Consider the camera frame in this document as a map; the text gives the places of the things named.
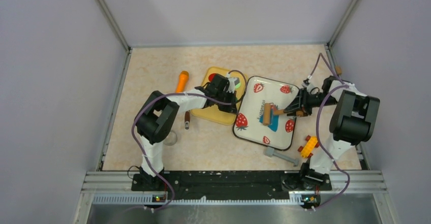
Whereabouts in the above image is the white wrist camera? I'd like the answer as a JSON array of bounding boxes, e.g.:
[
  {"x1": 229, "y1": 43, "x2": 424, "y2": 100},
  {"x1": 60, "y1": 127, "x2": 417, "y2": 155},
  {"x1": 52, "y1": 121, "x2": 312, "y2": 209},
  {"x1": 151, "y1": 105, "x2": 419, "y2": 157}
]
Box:
[
  {"x1": 302, "y1": 75, "x2": 320, "y2": 94},
  {"x1": 228, "y1": 77, "x2": 240, "y2": 91}
]

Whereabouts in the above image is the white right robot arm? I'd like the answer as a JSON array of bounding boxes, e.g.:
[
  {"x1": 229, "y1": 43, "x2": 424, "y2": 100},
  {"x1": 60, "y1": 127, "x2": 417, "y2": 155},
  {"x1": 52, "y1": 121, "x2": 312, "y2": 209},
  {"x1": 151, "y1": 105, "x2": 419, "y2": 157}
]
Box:
[{"x1": 283, "y1": 76, "x2": 380, "y2": 190}]

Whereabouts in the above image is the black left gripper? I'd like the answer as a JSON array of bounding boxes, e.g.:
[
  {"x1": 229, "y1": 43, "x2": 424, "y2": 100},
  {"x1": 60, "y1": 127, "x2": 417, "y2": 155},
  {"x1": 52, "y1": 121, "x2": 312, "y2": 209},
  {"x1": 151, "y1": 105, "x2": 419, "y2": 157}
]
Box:
[{"x1": 215, "y1": 89, "x2": 238, "y2": 115}]

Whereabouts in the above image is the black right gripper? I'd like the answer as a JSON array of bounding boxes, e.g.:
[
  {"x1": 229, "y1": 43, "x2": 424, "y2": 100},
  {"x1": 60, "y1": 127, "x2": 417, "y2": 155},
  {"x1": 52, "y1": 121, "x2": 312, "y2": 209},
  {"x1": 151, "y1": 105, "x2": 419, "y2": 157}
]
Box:
[{"x1": 284, "y1": 89, "x2": 336, "y2": 117}]

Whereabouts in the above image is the grey toy bolt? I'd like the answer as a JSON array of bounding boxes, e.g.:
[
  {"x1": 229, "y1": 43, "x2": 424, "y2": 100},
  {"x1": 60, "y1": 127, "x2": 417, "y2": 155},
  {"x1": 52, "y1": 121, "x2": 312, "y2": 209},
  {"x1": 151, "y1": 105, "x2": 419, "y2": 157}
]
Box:
[{"x1": 264, "y1": 147, "x2": 299, "y2": 167}]

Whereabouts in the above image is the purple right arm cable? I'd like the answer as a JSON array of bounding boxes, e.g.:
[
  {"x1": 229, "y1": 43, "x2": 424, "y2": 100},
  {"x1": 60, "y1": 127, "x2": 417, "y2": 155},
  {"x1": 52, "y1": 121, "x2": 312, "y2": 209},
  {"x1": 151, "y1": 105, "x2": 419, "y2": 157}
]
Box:
[{"x1": 304, "y1": 52, "x2": 351, "y2": 211}]

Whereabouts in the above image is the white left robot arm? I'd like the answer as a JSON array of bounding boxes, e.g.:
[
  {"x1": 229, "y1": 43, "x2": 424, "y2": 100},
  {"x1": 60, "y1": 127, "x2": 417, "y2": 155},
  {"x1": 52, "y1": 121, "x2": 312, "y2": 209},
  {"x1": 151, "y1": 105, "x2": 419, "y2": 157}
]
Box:
[{"x1": 131, "y1": 74, "x2": 241, "y2": 190}]

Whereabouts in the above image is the yellow plastic tray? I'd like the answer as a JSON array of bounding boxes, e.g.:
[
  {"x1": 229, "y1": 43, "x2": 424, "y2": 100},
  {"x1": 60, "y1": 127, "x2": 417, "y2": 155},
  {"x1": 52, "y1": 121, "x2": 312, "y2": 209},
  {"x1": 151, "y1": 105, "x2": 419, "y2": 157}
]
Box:
[{"x1": 191, "y1": 67, "x2": 248, "y2": 125}]

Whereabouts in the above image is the red dough disc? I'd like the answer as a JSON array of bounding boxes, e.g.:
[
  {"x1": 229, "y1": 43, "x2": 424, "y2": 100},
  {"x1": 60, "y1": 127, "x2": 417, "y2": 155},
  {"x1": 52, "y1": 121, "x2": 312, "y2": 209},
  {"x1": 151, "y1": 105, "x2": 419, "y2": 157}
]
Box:
[{"x1": 208, "y1": 73, "x2": 216, "y2": 82}]

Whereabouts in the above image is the yellow toy brick car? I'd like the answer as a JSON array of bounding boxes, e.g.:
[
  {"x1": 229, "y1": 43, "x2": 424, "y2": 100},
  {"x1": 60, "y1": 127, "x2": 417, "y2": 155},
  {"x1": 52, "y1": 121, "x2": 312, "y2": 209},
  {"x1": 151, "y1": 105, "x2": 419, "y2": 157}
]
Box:
[{"x1": 298, "y1": 135, "x2": 320, "y2": 158}]

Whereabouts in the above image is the white strawberry enamel tray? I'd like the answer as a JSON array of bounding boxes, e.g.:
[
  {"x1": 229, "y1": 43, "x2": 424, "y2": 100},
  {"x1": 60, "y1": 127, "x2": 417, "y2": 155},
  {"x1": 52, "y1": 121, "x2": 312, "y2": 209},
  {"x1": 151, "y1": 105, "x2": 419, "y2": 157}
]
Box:
[{"x1": 232, "y1": 76, "x2": 299, "y2": 151}]

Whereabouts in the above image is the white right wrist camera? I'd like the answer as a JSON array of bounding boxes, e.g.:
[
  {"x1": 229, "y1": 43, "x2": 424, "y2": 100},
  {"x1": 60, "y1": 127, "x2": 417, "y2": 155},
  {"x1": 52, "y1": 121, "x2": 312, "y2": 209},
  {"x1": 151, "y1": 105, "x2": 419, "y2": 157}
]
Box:
[{"x1": 302, "y1": 75, "x2": 320, "y2": 94}]

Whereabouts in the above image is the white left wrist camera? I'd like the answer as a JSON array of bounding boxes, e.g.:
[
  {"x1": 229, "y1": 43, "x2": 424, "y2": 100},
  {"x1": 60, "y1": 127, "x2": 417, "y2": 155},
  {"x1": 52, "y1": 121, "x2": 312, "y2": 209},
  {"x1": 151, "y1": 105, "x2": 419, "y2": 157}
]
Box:
[{"x1": 228, "y1": 77, "x2": 240, "y2": 91}]

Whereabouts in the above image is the orange toy rolling pin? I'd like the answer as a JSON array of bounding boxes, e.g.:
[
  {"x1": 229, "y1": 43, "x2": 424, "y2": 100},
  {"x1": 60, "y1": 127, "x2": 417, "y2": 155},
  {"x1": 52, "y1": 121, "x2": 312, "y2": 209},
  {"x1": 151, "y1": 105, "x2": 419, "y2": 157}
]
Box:
[{"x1": 175, "y1": 71, "x2": 189, "y2": 93}]

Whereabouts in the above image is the wooden roller tool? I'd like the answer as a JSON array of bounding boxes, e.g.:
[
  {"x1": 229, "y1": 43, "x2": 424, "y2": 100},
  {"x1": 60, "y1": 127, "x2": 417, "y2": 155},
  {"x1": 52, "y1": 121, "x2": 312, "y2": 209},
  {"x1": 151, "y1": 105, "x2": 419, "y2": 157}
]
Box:
[{"x1": 262, "y1": 103, "x2": 305, "y2": 124}]

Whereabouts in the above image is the silver tape roll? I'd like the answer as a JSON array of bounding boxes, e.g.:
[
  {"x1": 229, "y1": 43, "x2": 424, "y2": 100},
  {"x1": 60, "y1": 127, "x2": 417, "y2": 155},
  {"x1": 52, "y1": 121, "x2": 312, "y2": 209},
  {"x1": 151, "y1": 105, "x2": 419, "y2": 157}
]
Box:
[{"x1": 164, "y1": 130, "x2": 177, "y2": 146}]

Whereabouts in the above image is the brown handled scraper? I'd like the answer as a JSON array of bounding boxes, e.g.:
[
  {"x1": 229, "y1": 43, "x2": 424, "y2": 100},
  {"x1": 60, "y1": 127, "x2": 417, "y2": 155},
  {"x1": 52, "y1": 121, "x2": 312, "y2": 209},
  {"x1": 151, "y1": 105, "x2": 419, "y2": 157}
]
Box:
[{"x1": 184, "y1": 111, "x2": 191, "y2": 130}]

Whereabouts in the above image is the blue play dough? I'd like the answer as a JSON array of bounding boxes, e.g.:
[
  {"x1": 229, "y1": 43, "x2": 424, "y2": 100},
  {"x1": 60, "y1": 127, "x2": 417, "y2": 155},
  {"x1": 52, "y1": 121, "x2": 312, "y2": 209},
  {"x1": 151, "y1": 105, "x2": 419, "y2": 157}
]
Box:
[{"x1": 259, "y1": 114, "x2": 279, "y2": 132}]

